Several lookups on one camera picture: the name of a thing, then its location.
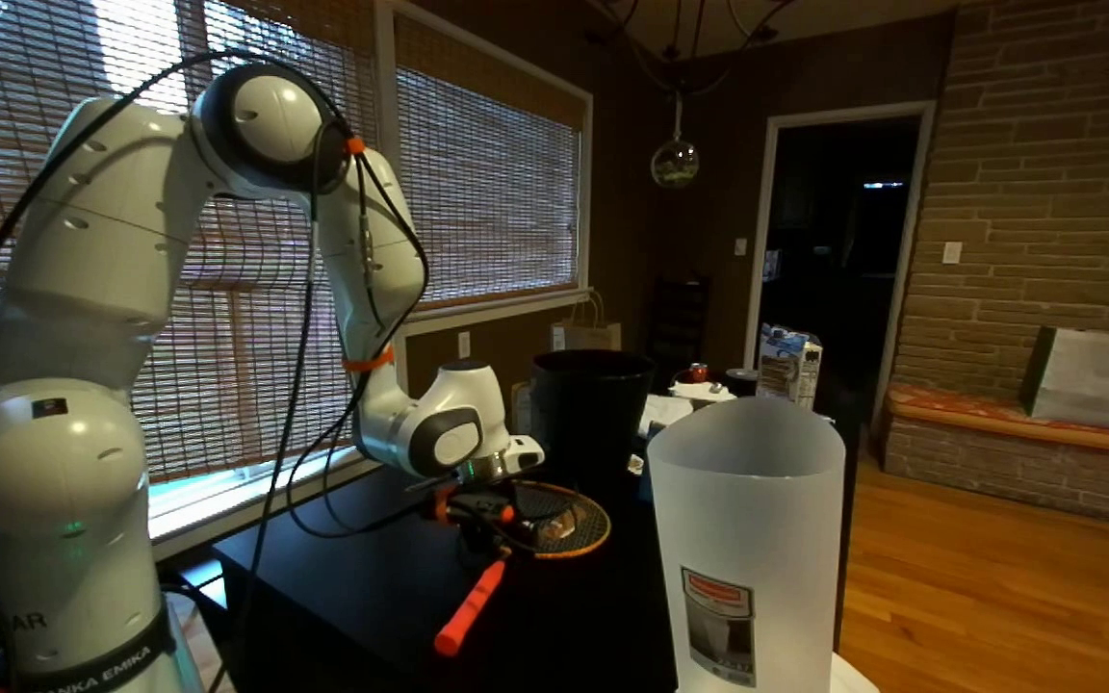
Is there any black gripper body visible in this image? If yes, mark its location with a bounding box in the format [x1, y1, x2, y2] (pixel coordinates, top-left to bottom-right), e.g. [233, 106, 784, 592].
[427, 474, 528, 532]

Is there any orange racket with red handle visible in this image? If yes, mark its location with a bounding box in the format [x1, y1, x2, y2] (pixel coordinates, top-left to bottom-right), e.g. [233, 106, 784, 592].
[430, 476, 614, 664]

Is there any black plastic bucket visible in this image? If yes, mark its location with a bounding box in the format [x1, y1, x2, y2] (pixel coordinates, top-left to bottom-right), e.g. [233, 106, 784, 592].
[522, 346, 654, 516]

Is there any translucent white plastic pitcher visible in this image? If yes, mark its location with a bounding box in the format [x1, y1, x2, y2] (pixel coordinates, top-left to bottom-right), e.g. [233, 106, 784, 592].
[644, 393, 849, 693]

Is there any large window blind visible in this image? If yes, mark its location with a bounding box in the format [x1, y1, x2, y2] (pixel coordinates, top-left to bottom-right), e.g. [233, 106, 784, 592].
[0, 0, 385, 494]

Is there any small window blind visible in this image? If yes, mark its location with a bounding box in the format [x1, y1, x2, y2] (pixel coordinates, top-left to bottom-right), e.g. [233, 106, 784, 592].
[396, 63, 584, 313]

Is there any hanging glass globe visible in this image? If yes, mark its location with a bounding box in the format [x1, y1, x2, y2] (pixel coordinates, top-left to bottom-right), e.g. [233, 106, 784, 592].
[647, 91, 703, 194]

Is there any brick hearth ledge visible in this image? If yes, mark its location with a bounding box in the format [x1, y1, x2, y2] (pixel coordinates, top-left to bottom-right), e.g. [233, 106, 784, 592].
[881, 380, 1109, 537]

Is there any white box on bench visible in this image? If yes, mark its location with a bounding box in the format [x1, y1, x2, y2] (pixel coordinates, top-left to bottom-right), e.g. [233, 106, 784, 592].
[1028, 324, 1109, 435]

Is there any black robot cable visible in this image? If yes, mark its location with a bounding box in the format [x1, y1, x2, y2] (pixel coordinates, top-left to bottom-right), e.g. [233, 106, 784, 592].
[0, 48, 446, 693]

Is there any white door frame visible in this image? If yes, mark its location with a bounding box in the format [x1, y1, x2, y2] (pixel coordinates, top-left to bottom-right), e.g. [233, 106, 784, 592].
[743, 100, 939, 432]

